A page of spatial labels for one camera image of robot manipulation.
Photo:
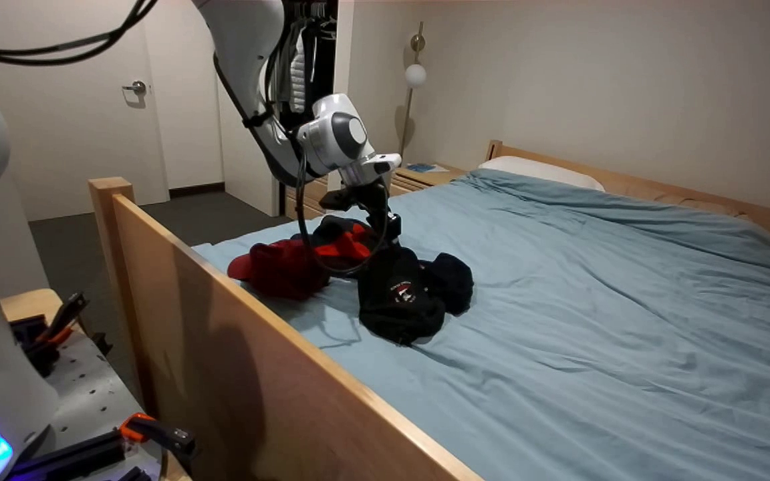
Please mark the perforated metal work table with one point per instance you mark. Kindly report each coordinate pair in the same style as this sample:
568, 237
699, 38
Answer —
91, 401

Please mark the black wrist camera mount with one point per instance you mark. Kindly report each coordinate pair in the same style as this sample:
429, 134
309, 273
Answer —
353, 177

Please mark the red cap white logo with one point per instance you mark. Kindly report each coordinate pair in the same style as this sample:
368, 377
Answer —
278, 269

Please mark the blue bed sheet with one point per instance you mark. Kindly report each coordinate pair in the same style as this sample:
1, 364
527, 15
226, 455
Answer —
604, 340

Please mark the white pillow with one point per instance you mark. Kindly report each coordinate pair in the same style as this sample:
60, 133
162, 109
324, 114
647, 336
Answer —
539, 170

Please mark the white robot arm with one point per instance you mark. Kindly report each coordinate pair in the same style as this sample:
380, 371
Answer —
258, 58

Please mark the plain black cap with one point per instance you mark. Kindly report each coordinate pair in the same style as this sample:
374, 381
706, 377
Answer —
449, 282

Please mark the hanging clothes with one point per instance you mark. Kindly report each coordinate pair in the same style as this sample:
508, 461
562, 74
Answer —
305, 58

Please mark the white door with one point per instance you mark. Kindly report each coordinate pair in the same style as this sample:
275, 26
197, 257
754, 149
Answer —
143, 111

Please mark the orange black clamp tool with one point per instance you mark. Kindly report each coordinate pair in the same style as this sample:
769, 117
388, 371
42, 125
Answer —
148, 433

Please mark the wooden bed frame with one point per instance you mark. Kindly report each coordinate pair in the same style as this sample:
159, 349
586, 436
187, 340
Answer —
263, 401

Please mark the wall lamp round bulb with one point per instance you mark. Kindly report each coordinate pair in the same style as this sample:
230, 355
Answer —
416, 75

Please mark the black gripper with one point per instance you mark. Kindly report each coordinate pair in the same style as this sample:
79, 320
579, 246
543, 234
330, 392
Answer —
374, 204

